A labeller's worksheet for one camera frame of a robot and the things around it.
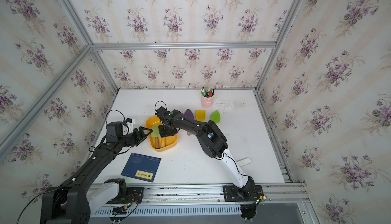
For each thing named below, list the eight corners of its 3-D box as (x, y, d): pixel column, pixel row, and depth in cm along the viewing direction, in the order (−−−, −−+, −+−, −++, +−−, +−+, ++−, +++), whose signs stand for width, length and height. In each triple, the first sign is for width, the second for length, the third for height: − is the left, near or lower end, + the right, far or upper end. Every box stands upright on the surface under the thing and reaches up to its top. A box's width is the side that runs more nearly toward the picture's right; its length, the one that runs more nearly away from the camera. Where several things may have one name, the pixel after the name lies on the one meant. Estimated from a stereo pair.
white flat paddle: (239, 167, 83) (240, 165, 81) (236, 161, 85) (238, 160, 83) (250, 163, 85) (251, 161, 83) (247, 158, 86) (249, 156, 85)
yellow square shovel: (195, 121, 104) (195, 119, 102) (195, 112, 109) (195, 110, 107) (206, 121, 104) (206, 119, 102) (205, 112, 109) (205, 110, 107)
